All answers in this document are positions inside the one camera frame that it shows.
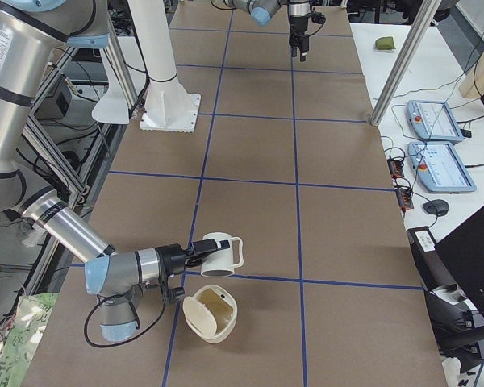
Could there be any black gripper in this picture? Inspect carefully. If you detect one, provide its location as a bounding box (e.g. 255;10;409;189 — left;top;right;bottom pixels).
156;239;230;278
287;0;311;62

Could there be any white mug with handle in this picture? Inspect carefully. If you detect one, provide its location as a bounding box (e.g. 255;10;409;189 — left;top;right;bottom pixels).
201;232;244;277

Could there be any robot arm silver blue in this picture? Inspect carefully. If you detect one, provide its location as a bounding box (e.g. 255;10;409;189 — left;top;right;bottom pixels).
0;1;232;347
211;0;324;62

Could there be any cream desktop trash bin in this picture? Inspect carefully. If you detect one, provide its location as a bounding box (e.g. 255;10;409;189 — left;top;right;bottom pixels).
182;285;238;344

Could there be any green bean bag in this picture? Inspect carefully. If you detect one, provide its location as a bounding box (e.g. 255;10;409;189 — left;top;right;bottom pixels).
375;36;396;51

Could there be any brown paper table cover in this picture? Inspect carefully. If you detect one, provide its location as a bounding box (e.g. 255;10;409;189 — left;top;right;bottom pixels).
23;1;446;386

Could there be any orange black adapter box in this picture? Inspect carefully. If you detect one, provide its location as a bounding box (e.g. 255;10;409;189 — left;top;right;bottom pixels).
387;158;404;179

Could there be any upper teach pendant tablet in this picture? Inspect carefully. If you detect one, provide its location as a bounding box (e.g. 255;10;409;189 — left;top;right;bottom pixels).
407;100;465;144

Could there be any teach pendant tablet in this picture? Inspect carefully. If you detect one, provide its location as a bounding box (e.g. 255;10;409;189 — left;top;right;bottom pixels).
407;100;465;144
408;141;477;194

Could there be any lower teach pendant tablet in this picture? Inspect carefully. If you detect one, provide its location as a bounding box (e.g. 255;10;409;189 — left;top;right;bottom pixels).
408;141;477;194

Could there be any black computer mouse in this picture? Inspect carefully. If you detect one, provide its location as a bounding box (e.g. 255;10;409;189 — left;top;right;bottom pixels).
423;199;449;217

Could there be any green patterned cloth bag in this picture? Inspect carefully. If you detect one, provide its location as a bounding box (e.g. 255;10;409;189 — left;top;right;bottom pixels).
0;293;58;386

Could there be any black laptop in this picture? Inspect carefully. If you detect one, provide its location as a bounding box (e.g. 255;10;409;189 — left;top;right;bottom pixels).
436;206;484;316

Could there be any black office chair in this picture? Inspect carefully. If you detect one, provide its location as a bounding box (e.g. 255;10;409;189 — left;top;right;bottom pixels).
407;227;484;372

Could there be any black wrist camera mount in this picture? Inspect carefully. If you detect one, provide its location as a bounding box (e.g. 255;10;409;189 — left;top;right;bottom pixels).
159;275;185;306

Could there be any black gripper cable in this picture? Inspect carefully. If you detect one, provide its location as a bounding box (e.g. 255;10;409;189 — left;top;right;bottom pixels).
83;277;174;347

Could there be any aluminium frame post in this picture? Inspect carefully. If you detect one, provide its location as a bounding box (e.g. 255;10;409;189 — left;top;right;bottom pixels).
369;0;442;127

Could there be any white column with base plate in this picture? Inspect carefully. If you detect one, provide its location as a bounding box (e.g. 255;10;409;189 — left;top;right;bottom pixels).
128;0;201;132

